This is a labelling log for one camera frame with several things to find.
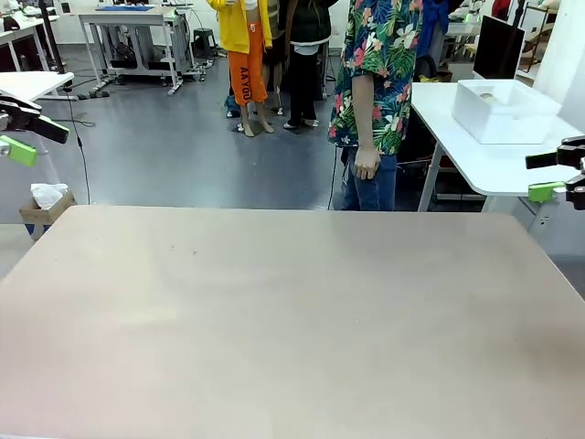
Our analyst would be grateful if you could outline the mannequin yellow jacket orange pants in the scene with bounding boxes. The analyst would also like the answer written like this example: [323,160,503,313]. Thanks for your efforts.
[205,0,275,138]

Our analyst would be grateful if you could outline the mannequin in black clothes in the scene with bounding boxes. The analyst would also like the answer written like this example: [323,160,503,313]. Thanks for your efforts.
[282,0,333,130]

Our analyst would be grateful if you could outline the person's right hand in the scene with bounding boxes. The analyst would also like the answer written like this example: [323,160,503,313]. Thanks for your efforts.
[354,145,382,181]

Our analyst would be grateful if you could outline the white rounded table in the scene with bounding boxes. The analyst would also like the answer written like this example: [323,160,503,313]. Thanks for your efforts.
[0,70,76,121]

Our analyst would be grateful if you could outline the white side table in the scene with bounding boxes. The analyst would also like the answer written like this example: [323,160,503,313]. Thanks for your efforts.
[409,80,585,216]

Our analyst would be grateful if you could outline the person's right forearm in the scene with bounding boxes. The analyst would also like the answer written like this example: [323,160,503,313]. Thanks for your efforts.
[354,104,380,151]

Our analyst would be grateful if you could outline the white crumpled paper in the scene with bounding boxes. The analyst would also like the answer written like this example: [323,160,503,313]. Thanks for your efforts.
[30,182,69,209]

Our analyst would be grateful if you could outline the black stand pole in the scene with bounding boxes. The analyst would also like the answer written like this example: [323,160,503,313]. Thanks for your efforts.
[38,0,66,75]

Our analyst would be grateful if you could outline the wooden chair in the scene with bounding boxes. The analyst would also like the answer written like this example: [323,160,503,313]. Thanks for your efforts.
[520,20,557,74]

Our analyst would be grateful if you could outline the person in floral shirt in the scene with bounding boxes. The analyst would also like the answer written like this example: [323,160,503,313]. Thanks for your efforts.
[327,0,424,211]

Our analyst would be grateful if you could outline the black stool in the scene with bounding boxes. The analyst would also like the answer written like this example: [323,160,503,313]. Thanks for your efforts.
[192,27,217,59]

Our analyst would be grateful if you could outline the white lab desk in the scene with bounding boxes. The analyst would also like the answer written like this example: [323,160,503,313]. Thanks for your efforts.
[0,13,60,73]

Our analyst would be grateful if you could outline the white desk with grey frame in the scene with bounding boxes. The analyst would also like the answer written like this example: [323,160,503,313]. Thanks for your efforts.
[78,5,185,97]

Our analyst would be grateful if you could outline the white plastic basket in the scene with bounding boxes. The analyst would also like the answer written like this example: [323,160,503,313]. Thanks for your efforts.
[451,79,563,146]

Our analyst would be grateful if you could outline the thin black hanging cable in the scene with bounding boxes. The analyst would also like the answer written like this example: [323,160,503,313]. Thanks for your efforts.
[67,91,92,205]

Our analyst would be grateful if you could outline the black flat monitor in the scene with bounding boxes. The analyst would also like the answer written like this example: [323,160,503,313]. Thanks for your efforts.
[473,14,527,82]

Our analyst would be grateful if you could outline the cardboard box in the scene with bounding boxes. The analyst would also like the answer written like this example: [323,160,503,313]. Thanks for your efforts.
[18,185,77,241]

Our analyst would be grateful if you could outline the mannequin in blue jacket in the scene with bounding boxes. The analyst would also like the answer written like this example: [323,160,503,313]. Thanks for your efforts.
[420,0,452,79]

